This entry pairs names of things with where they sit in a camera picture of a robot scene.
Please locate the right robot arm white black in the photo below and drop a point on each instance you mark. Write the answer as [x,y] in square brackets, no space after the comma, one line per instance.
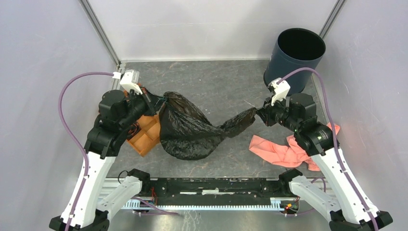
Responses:
[350,209]

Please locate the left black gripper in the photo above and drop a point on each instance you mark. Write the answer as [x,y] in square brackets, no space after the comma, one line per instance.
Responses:
[153,102]

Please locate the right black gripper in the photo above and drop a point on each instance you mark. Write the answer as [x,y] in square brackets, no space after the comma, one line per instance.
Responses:
[266,112]

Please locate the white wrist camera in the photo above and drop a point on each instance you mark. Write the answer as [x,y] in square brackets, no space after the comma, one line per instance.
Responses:
[279,89]
[130,80]

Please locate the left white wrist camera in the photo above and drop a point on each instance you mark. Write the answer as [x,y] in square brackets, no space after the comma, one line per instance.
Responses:
[130,80]

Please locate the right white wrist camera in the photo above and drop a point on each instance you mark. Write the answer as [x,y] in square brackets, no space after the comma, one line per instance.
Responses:
[279,89]

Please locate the white toothed cable duct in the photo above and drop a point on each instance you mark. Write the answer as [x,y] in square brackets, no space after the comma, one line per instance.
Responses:
[272,205]

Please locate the left aluminium corner post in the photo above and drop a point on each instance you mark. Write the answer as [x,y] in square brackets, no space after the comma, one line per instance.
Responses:
[99,30]

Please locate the black trash bag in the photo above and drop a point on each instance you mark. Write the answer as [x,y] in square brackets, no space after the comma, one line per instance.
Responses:
[187,134]

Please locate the orange compartment tray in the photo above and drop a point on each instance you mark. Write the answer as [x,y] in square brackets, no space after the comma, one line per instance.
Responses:
[144,132]

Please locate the right aluminium corner post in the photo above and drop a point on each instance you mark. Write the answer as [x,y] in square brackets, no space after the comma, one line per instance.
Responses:
[339,4]

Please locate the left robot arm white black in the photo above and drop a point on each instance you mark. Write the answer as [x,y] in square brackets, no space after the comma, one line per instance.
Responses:
[118,112]

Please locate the dark blue trash bin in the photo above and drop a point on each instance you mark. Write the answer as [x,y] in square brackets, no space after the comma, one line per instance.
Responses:
[294,48]

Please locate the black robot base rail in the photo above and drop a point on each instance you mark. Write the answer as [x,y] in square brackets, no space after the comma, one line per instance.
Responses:
[215,191]

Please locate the aluminium corner post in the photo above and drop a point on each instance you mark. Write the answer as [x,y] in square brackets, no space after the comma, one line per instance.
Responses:
[99,30]
[339,4]

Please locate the pink cloth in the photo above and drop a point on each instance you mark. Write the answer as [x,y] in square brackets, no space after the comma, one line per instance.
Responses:
[288,156]

